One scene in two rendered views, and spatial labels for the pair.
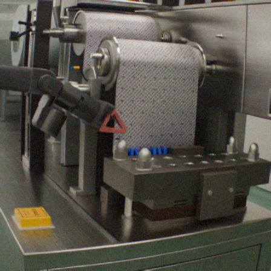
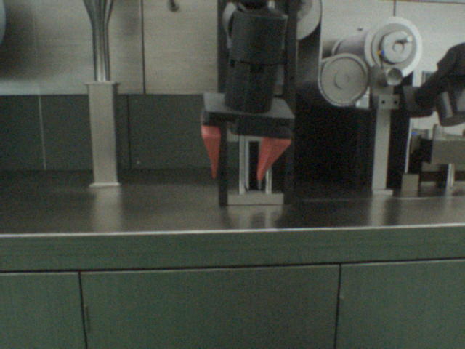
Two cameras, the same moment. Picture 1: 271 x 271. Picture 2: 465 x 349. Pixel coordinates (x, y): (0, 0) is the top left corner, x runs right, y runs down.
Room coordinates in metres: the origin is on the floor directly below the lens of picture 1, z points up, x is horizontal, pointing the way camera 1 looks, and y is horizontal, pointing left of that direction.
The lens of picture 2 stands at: (1.15, 1.13, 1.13)
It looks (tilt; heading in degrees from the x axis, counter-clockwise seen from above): 11 degrees down; 292
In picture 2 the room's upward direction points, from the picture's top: straight up
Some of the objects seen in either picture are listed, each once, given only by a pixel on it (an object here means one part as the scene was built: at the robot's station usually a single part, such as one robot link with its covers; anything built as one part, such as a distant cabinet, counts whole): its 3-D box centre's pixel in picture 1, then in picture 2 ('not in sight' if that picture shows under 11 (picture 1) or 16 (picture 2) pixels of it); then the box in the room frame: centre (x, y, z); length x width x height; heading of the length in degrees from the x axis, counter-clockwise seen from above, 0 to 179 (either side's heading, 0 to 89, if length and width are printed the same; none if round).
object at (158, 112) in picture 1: (157, 114); (391, 100); (1.16, -0.06, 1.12); 0.23 x 0.01 x 0.18; 116
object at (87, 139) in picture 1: (83, 137); (381, 131); (1.17, 0.12, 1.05); 0.06 x 0.05 x 0.31; 116
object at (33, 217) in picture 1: (32, 217); not in sight; (0.91, 0.21, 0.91); 0.07 x 0.07 x 0.02; 26
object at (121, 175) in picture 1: (192, 172); (419, 142); (1.07, -0.15, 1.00); 0.40 x 0.16 x 0.06; 116
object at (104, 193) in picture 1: (153, 191); (385, 171); (1.16, -0.07, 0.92); 0.28 x 0.04 x 0.04; 116
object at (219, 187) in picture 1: (217, 195); not in sight; (0.99, -0.21, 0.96); 0.10 x 0.03 x 0.11; 116
